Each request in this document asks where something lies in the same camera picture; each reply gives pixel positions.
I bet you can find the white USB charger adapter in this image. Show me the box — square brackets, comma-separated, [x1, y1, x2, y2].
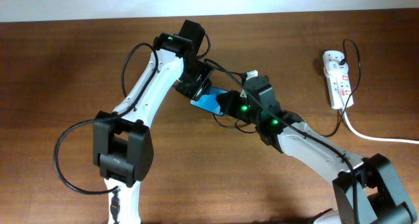
[323, 58, 348, 77]

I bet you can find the white power strip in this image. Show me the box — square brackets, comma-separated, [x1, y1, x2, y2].
[323, 50, 354, 110]

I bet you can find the blue Galaxy smartphone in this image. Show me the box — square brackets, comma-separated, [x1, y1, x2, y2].
[190, 86, 227, 117]

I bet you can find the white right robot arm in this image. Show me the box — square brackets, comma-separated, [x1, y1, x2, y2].
[215, 77, 418, 223]

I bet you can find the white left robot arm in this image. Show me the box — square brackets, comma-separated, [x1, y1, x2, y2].
[93, 20, 212, 223]

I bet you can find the black USB charging cable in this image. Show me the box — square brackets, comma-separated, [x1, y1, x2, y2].
[212, 39, 362, 138]

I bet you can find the white power strip cord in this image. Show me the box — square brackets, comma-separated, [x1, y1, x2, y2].
[340, 99, 419, 145]

